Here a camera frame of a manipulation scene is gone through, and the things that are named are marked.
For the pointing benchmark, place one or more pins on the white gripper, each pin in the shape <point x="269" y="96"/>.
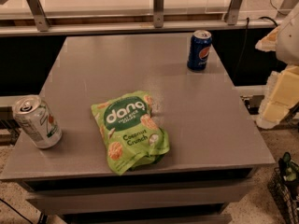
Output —
<point x="289" y="41"/>

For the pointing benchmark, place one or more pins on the blue pepsi can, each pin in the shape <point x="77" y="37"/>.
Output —
<point x="201" y="42"/>

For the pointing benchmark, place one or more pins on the green rice chip bag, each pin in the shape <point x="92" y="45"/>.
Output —
<point x="131" y="136"/>

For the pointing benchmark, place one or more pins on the white green soda can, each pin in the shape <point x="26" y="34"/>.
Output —
<point x="37" y="121"/>

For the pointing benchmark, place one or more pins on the grey drawer cabinet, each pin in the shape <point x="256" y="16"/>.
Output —
<point x="215" y="147"/>

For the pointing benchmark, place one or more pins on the far right metal bracket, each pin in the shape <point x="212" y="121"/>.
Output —
<point x="286" y="7"/>

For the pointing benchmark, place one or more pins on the metal bracket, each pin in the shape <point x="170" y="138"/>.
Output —
<point x="158" y="13"/>
<point x="286" y="7"/>
<point x="231" y="17"/>
<point x="39" y="16"/>

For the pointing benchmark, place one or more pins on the black wire basket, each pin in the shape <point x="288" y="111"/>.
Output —
<point x="284" y="188"/>

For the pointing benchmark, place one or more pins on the middle metal bracket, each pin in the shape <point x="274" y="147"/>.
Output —
<point x="158" y="13"/>

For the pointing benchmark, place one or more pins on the left metal bracket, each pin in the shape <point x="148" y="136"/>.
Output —
<point x="39" y="16"/>

